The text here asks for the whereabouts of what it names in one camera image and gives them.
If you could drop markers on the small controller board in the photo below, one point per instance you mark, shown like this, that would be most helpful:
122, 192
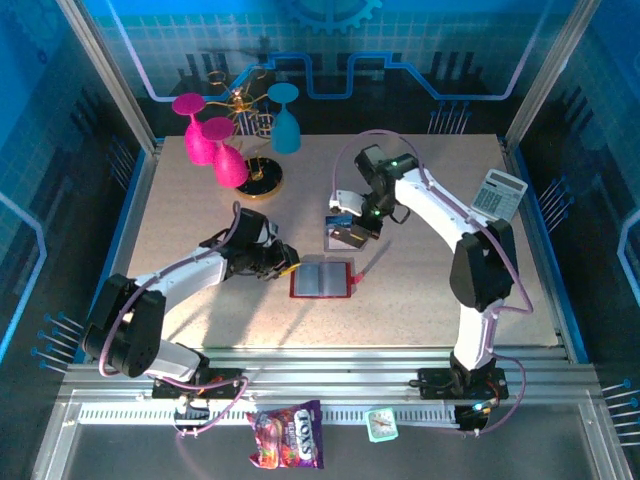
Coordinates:
192, 412
472, 415

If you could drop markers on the small teal alarm clock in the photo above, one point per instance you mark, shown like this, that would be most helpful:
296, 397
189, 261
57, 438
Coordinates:
381, 425

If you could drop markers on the aluminium table rail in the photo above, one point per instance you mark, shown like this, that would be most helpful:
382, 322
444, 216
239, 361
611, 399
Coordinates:
325, 370

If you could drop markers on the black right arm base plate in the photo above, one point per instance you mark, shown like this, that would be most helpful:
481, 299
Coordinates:
435, 384

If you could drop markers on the purple candy bag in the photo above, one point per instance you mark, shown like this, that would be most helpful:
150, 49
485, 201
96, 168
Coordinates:
285, 435

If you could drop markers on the teal goblet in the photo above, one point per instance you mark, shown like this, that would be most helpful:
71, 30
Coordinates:
285, 135

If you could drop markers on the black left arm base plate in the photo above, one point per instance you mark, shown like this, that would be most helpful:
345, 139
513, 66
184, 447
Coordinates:
225, 387

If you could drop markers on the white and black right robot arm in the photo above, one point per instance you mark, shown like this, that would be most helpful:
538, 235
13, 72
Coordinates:
480, 270

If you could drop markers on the aluminium frame post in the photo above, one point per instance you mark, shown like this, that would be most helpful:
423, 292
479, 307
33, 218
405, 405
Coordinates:
100, 65
550, 65

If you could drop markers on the pink goblet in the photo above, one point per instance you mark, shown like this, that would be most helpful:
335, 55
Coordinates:
200, 147
231, 167

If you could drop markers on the red leather card holder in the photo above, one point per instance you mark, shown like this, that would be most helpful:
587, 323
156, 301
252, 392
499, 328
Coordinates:
320, 277

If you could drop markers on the white desk calculator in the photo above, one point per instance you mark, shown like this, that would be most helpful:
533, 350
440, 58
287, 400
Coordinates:
502, 192

